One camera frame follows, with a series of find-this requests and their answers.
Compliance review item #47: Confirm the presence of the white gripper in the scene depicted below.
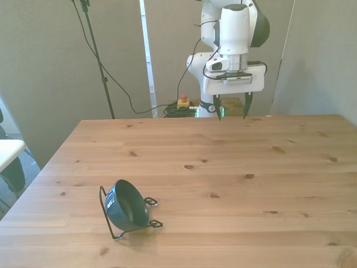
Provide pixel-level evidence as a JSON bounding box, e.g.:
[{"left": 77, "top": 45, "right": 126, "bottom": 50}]
[{"left": 202, "top": 64, "right": 265, "bottom": 122}]

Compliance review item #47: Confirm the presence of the dark blue bowl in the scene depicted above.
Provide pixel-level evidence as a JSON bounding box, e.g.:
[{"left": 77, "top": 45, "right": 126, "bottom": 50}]
[{"left": 105, "top": 179, "right": 149, "bottom": 232}]

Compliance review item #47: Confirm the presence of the yellow emergency stop button box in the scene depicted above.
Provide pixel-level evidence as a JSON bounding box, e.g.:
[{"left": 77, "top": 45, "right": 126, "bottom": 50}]
[{"left": 177, "top": 94, "right": 191, "bottom": 109}]

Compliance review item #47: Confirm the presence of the white side table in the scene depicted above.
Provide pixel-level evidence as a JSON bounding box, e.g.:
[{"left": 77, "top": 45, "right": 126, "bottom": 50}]
[{"left": 0, "top": 138, "right": 27, "bottom": 173}]

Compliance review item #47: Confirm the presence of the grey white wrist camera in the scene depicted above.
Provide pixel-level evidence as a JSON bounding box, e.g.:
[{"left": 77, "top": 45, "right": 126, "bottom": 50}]
[{"left": 205, "top": 57, "right": 230, "bottom": 73}]

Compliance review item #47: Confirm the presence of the coiled dark cable bundle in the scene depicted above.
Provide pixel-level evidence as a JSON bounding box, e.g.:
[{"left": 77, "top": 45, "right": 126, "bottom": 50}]
[{"left": 163, "top": 103, "right": 197, "bottom": 118}]

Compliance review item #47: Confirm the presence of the black robot wrist cable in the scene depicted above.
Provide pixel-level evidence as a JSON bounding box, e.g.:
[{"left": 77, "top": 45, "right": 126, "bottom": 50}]
[{"left": 176, "top": 19, "right": 221, "bottom": 103}]

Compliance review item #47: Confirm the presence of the black stand cable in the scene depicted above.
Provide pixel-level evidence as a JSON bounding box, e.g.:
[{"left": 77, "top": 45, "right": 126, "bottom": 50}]
[{"left": 71, "top": 0, "right": 179, "bottom": 114}]

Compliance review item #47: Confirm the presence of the white partition frame strip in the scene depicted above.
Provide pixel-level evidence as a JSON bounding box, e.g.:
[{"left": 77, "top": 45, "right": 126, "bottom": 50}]
[{"left": 139, "top": 0, "right": 157, "bottom": 118}]

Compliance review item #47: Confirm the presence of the black wire bowl rack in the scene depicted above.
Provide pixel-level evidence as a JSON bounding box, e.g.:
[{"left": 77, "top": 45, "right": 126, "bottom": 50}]
[{"left": 99, "top": 185, "right": 163, "bottom": 241}]

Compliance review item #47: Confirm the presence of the black camera stand pole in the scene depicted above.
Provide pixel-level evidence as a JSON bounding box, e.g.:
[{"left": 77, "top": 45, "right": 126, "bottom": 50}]
[{"left": 71, "top": 0, "right": 117, "bottom": 120}]

